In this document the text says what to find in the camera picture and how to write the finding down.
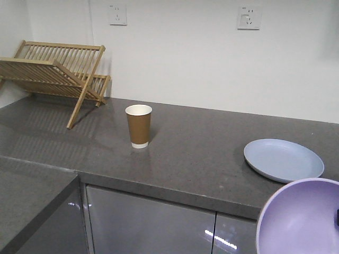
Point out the wooden folding dish rack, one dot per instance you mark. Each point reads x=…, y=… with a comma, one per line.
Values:
x=58, y=69

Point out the purple plastic bowl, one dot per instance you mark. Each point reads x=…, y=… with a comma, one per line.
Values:
x=300, y=218

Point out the grey glossy cabinet door left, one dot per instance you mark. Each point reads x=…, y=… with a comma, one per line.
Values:
x=123, y=223

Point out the grey glossy cabinet door right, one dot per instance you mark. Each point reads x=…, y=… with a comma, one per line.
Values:
x=233, y=234

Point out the white wall socket left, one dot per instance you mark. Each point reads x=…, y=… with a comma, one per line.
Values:
x=118, y=14

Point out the grey glossy corner cabinet door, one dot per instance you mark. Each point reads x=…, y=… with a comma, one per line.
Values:
x=60, y=230

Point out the white wall socket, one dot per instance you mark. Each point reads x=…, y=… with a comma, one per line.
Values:
x=118, y=14
x=249, y=17

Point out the brown paper cup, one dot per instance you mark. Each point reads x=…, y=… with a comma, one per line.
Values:
x=139, y=119

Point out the white wall socket right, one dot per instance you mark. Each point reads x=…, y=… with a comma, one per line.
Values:
x=249, y=17

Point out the light blue plastic plate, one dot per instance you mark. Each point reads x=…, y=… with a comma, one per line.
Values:
x=283, y=161

